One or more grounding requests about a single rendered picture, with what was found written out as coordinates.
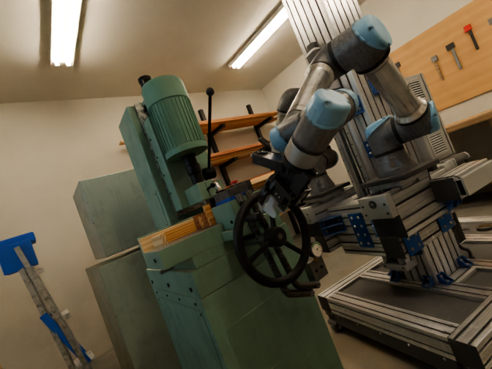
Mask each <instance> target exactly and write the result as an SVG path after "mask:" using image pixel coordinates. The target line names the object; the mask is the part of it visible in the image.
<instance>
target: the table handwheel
mask: <svg viewBox="0 0 492 369"><path fill-rule="evenodd" d="M259 193H260V192H258V193H255V194H253V195H251V197H249V198H248V199H247V200H246V201H245V202H244V203H243V205H241V207H240V209H239V211H238V212H237V215H236V218H235V221H234V229H233V241H234V249H235V253H236V257H237V259H238V261H239V263H240V265H241V267H242V268H243V270H244V271H245V272H246V274H247V275H248V276H249V277H250V278H251V279H253V280H254V281H256V282H257V283H258V284H260V285H262V286H266V287H268V288H282V287H284V286H287V285H289V284H291V283H293V282H294V281H295V280H296V279H297V278H298V277H299V276H300V275H301V274H302V272H303V271H304V269H305V267H306V265H307V263H308V259H309V256H310V230H309V227H308V222H307V221H306V218H305V216H304V214H303V212H302V210H301V209H300V208H299V206H298V205H296V206H294V205H290V206H288V208H289V209H290V210H291V211H292V212H293V213H294V215H295V217H296V219H297V221H298V223H299V227H300V230H301V234H302V249H300V248H298V247H296V246H295V245H293V244H291V243H290V242H288V241H287V240H286V238H287V236H286V232H285V230H284V229H283V228H282V227H280V226H276V221H275V218H273V217H271V216H269V219H270V226H271V228H267V229H266V230H265V232H264V233H261V234H260V235H259V238H258V240H256V237H255V235H254V234H251V235H247V236H243V228H244V224H245V218H246V217H247V214H248V212H249V211H250V210H251V208H252V207H253V206H254V205H255V204H257V203H258V195H259ZM257 241H259V242H260V243H261V244H263V245H262V246H261V247H260V248H259V249H258V250H257V251H256V252H254V254H252V256H251V257H249V258H248V257H247V254H246V251H245V246H250V245H259V244H258V242H257ZM282 246H286V247H288V248H290V249H292V250H293V251H295V252H296V253H298V254H300V257H299V260H298V262H297V265H296V266H295V267H294V268H293V269H292V270H291V271H290V272H289V273H288V274H287V275H285V276H282V277H267V276H266V275H263V274H261V273H260V272H259V271H258V270H257V269H256V268H255V267H254V266H253V265H252V263H253V262H254V261H255V260H256V259H257V258H258V257H259V256H260V255H261V254H262V253H263V252H264V251H265V250H266V249H267V248H268V247H282Z"/></svg>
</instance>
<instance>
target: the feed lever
mask: <svg viewBox="0 0 492 369"><path fill-rule="evenodd" d="M214 93H215V91H214V89H213V88H211V87H209V88H207V89H206V94H207V95H208V96H209V100H208V168H203V169H202V174H203V177H204V179H205V181H206V180H209V179H214V178H215V177H216V176H217V173H216V170H215V168H214V167H212V166H211V128H212V95H213V94H214Z"/></svg>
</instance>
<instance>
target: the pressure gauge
mask: <svg viewBox="0 0 492 369"><path fill-rule="evenodd" d="M322 253H323V247H322V245H321V243H320V242H317V241H315V242H310V257H312V258H313V260H314V261H315V262H317V261H318V259H317V258H319V257H321V255H322Z"/></svg>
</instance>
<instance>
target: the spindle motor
mask: <svg viewBox="0 0 492 369"><path fill-rule="evenodd" d="M141 94H142V97H143V100H144V102H145V104H146V108H147V110H148V112H149V115H150V118H151V120H152V123H153V125H154V128H155V131H156V133H157V137H158V139H159V141H160V144H161V147H162V149H163V152H164V155H165V158H166V160H167V162H169V163H175V162H180V161H183V160H182V157H183V156H185V155H186V154H190V153H195V154H196V156H198V155H199V154H201V153H203V152H204V151H206V150H207V149H208V145H207V143H206V140H205V137H204V134H203V132H202V130H201V127H200V124H199V122H198V119H197V117H196V114H195V111H194V109H193V106H192V103H191V101H190V98H189V96H188V93H187V90H186V88H185V85H184V83H183V81H182V79H181V78H179V77H178V76H175V75H161V76H158V77H156V78H153V79H151V80H149V81H147V82H146V83H145V84H144V85H143V87H142V90H141Z"/></svg>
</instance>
